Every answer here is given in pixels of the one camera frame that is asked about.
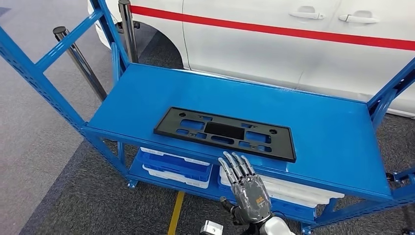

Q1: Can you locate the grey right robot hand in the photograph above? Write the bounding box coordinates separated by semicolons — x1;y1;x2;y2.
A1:
219;151;272;226

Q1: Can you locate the black plastic plate part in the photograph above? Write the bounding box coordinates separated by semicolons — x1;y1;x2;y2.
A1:
153;107;297;164

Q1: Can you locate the blue metal shelf rack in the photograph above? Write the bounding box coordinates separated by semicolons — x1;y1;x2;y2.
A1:
0;0;415;235

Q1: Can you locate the large white plastic bin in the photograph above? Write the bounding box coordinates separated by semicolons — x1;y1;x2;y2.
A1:
219;167;345;199
272;191;330;207

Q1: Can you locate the yellow floor tape square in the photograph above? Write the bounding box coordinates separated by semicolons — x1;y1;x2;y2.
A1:
167;191;185;235

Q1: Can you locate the small blue plastic bin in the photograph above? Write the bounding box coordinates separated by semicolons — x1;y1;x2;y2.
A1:
136;149;213;182

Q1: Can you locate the white car with red stripe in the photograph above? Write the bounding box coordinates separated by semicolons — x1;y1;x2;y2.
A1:
87;0;415;118

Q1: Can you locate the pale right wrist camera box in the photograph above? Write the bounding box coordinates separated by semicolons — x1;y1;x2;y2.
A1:
200;220;224;235

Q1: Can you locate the chrome stanchion post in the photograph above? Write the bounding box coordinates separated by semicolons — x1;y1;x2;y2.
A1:
52;26;108;102
118;0;140;64

